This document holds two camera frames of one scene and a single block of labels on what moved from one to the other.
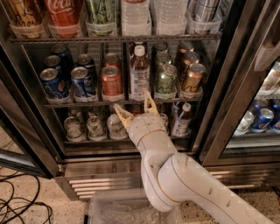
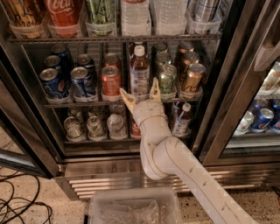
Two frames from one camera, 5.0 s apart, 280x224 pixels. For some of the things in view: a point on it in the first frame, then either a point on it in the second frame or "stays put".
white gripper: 146,125 -> 149,109
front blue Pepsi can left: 52,83 stays put
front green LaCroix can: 166,82 stays put
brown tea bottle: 139,74 stays put
